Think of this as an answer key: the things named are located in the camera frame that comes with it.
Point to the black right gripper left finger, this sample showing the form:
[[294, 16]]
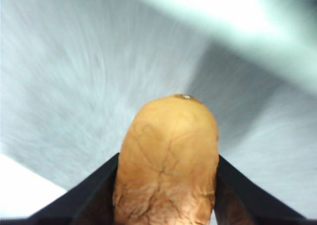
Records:
[[86, 200]]

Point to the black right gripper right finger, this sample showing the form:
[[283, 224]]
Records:
[[247, 200]]

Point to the green breakfast machine base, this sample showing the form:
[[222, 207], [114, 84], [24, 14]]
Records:
[[247, 16]]

